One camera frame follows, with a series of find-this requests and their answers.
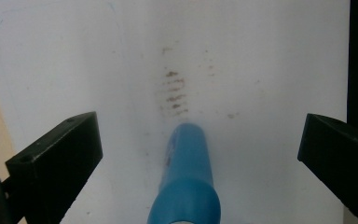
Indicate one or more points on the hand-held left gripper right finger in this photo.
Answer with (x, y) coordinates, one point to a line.
(341, 155)

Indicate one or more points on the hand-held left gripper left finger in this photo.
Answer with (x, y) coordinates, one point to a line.
(56, 161)

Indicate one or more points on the blue marker pen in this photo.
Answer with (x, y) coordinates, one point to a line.
(185, 174)

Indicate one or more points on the white board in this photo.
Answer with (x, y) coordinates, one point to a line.
(136, 62)

